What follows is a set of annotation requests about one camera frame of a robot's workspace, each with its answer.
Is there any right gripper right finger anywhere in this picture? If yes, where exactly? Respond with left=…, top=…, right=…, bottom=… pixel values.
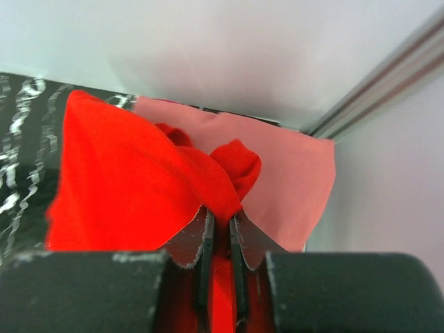
left=229, top=213, right=443, bottom=332

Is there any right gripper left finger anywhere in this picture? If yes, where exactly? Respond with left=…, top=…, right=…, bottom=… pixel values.
left=1, top=208, right=214, bottom=332

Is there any red t shirt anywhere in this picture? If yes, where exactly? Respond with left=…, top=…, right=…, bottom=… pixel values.
left=46, top=90, right=262, bottom=332

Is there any black marble pattern mat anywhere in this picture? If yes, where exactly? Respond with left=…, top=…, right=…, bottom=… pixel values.
left=0, top=71, right=281, bottom=268

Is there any right aluminium frame post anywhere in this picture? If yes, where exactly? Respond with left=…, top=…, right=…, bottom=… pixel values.
left=302, top=7, right=443, bottom=141

